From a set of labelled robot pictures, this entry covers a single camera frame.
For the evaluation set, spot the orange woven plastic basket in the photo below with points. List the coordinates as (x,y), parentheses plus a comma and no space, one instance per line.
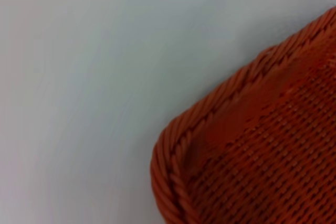
(262,155)

